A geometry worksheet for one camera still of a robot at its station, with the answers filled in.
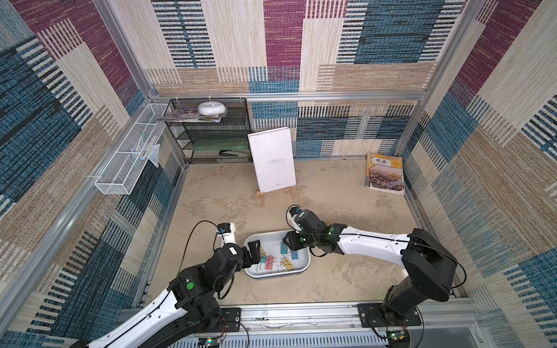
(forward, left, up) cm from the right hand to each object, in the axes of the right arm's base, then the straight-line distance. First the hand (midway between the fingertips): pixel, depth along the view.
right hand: (285, 238), depth 85 cm
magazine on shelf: (+42, +38, +28) cm, 63 cm away
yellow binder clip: (-4, +9, -3) cm, 10 cm away
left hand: (-6, +12, +9) cm, 16 cm away
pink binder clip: (-8, +6, -4) cm, 11 cm away
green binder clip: (-6, +8, -5) cm, 12 cm away
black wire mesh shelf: (+49, +41, +7) cm, 64 cm away
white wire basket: (+25, +67, +13) cm, 73 cm away
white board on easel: (+30, +4, +14) cm, 33 cm away
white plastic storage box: (-5, +4, -5) cm, 8 cm away
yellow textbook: (+37, -51, -5) cm, 63 cm away
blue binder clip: (-5, -4, -5) cm, 8 cm away
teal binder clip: (-2, +1, -4) cm, 5 cm away
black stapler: (+43, +27, +5) cm, 51 cm away
